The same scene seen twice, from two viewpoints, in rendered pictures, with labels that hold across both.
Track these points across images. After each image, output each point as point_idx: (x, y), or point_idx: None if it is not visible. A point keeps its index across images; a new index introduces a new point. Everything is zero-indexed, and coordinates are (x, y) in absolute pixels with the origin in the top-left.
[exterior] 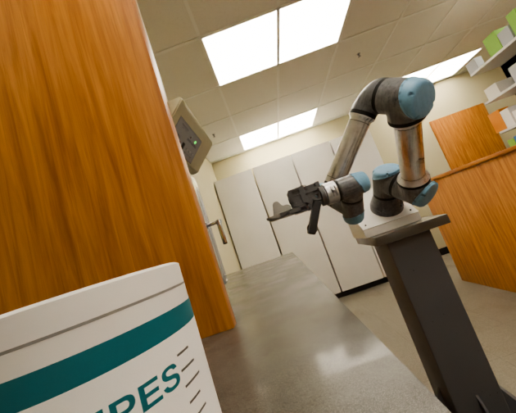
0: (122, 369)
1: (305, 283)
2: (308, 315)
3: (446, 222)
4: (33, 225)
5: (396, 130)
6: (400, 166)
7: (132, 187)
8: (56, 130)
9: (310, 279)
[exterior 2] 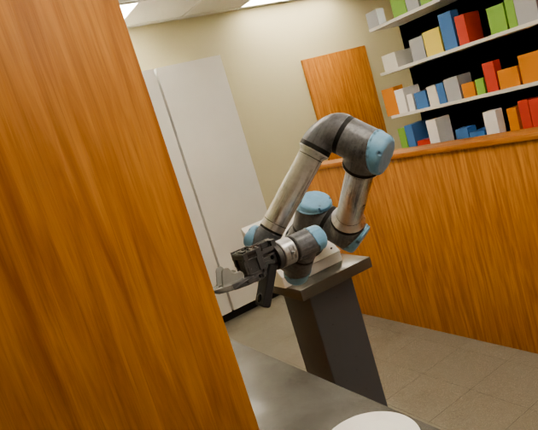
0: None
1: (282, 374)
2: (345, 415)
3: (369, 266)
4: None
5: (350, 176)
6: (342, 209)
7: (143, 299)
8: (14, 217)
9: (282, 367)
